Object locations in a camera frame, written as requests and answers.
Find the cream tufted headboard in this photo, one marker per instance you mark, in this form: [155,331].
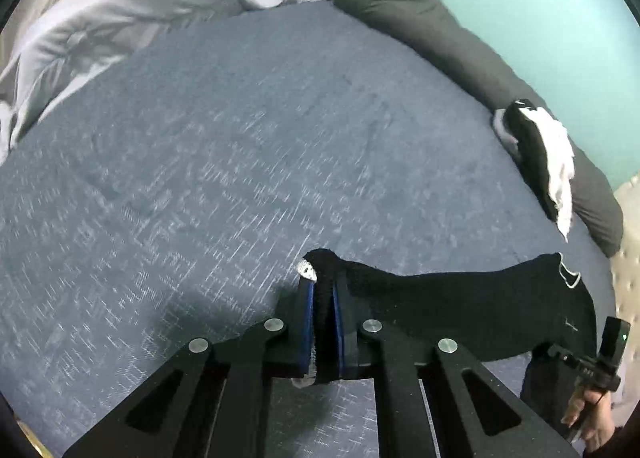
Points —
[625,271]

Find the black tracker box green light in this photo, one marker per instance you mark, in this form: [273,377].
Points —
[613,343]

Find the black sweater with white trim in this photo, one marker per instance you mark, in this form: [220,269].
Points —
[496,315]

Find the black and white clothes pile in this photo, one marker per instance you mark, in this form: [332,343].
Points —
[539,145]

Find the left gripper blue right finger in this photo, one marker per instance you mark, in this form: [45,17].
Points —
[347,331]

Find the light grey duvet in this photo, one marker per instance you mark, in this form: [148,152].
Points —
[76,40]

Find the dark grey long bolster pillow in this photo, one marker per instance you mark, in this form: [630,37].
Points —
[431,30]

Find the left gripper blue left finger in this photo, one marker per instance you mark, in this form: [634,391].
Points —
[303,325]

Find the person's right forearm black sleeve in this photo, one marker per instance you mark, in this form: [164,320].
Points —
[621,445]

